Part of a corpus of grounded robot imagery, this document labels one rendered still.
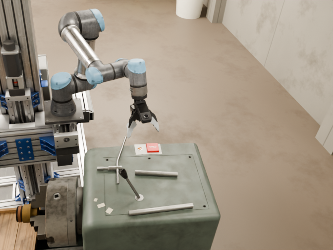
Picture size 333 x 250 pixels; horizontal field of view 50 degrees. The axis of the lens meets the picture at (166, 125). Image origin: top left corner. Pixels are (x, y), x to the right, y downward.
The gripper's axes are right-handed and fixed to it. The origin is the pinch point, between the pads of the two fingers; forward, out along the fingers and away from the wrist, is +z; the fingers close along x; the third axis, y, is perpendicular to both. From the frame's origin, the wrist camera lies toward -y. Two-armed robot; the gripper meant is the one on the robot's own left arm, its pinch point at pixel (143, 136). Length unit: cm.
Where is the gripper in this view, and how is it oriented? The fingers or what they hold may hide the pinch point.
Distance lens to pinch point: 164.9
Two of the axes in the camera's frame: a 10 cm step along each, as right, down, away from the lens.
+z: 0.5, 9.0, 4.4
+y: -3.6, -4.0, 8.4
